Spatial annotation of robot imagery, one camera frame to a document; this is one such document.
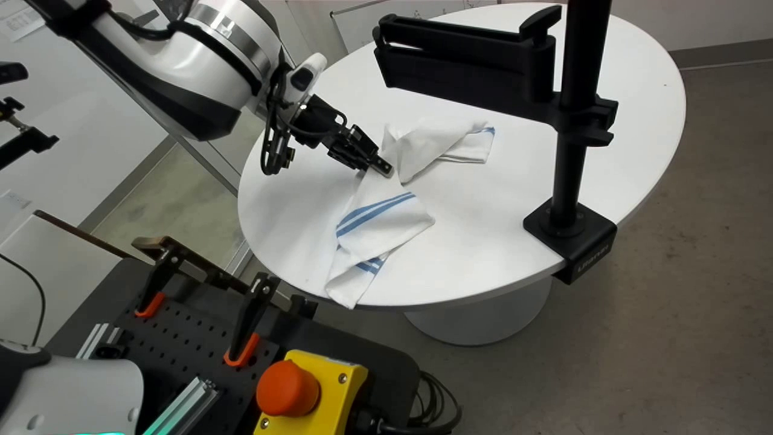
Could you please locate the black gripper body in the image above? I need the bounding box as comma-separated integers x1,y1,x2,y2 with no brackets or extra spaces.
288,92,357,156

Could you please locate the white cloth with blue stripes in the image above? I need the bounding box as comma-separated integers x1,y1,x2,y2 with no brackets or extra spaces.
324,119,498,313

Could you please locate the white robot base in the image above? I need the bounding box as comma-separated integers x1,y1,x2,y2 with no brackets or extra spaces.
0,340,147,435

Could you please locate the black pole stand with clamp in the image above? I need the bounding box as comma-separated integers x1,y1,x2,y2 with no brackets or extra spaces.
371,0,620,285

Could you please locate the yellow emergency stop red button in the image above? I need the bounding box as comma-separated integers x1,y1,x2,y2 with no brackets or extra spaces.
252,348,371,435

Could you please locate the long aluminium extrusion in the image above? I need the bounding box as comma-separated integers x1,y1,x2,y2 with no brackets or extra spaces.
142,374,220,435

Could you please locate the short aluminium extrusion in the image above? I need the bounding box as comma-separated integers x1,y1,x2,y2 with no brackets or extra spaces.
74,322,124,362

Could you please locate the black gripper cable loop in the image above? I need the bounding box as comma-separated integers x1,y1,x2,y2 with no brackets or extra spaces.
259,76,299,176

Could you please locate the white table pedestal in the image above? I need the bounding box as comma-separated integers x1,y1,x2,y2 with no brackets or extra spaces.
400,276,554,348

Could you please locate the orange handled bar clamp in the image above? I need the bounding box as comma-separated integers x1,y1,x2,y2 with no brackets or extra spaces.
130,238,191,322
222,273,280,373

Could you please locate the coiled black cable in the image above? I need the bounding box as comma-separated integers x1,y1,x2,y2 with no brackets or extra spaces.
353,369,467,435

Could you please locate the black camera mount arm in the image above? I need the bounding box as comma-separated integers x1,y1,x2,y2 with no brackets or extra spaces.
0,61,61,171

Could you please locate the thin black cable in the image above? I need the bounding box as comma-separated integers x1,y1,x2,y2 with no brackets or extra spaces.
0,252,48,348

